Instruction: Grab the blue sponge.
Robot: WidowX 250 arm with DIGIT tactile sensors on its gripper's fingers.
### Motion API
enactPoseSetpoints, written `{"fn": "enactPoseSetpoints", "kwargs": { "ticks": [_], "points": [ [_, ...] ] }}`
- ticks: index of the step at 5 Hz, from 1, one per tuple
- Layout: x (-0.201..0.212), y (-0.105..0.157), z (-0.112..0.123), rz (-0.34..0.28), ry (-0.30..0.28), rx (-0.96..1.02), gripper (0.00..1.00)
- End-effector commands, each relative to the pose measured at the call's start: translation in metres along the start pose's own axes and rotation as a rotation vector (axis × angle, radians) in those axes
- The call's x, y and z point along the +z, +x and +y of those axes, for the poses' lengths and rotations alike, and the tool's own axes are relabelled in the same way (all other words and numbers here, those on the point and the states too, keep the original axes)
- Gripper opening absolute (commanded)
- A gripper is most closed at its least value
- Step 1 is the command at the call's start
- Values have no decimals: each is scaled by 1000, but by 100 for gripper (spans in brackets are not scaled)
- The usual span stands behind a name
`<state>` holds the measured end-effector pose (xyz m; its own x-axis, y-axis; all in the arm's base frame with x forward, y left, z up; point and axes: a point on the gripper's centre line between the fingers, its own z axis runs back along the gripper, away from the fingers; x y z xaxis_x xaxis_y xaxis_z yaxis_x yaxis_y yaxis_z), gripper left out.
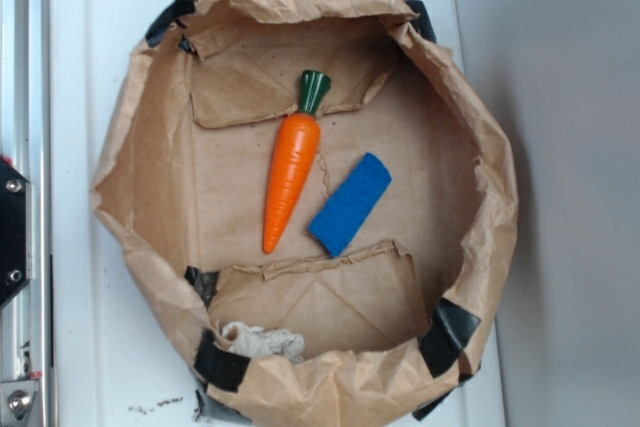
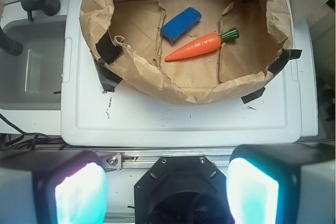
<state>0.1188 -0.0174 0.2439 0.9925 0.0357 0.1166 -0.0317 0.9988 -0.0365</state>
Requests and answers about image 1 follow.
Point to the black metal bracket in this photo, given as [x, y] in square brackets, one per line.
[15, 232]

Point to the blue rectangular sponge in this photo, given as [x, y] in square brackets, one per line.
[347, 209]

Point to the aluminium frame rail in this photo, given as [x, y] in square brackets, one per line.
[27, 379]

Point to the crumpled white cloth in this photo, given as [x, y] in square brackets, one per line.
[256, 342]

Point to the orange plastic toy carrot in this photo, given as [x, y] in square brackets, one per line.
[294, 152]

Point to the brown paper bag bin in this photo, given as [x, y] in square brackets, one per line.
[398, 320]

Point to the white plastic tray lid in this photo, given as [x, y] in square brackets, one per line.
[114, 367]

